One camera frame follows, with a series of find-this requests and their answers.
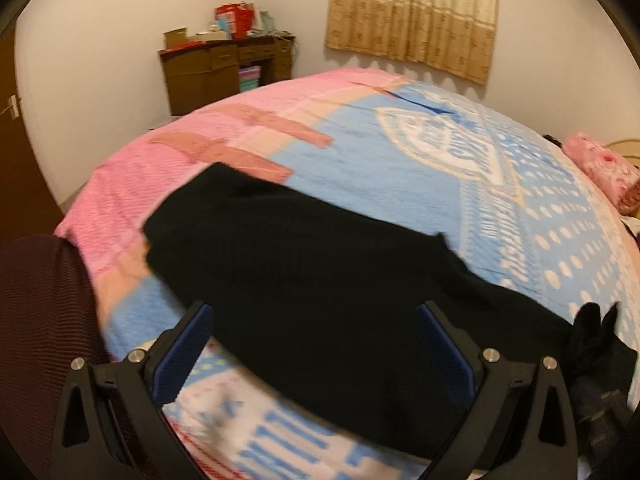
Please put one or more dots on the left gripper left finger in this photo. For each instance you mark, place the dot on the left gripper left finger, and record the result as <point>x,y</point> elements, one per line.
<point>110,423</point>

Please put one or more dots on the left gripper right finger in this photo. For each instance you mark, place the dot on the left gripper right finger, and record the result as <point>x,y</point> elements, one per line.
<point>519,423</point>

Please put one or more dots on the black knitted garment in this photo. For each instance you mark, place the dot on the black knitted garment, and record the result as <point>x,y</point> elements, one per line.
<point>321,304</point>

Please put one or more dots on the dark red sleeve forearm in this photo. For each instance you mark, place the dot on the dark red sleeve forearm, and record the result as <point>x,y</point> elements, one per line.
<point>48,318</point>

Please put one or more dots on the brown wooden door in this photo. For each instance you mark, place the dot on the brown wooden door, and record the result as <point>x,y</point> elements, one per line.
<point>27,206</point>

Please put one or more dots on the pink floral pillow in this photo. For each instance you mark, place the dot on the pink floral pillow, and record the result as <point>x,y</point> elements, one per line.
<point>617,178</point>

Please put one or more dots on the wooden headboard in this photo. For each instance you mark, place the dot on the wooden headboard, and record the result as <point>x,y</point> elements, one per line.
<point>628,148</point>

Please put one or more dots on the blue pink patterned blanket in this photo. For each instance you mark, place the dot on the blue pink patterned blanket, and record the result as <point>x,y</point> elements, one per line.
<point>511,205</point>

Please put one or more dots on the brown wooden desk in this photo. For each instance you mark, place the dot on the brown wooden desk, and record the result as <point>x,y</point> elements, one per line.
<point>203,72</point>

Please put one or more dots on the pastel stacked boxes under desk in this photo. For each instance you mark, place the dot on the pastel stacked boxes under desk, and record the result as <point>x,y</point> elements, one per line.
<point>249,77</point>

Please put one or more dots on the cardboard box on desk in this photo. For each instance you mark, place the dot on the cardboard box on desk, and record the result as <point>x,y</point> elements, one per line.
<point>176,38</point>

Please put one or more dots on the beige patterned curtain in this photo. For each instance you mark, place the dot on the beige patterned curtain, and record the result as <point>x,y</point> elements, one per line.
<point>455,36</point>

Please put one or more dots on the red gift bag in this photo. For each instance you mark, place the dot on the red gift bag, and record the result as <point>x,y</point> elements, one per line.
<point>238,17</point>

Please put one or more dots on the silver door handle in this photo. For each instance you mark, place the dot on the silver door handle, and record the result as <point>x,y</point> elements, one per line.
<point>12,109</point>

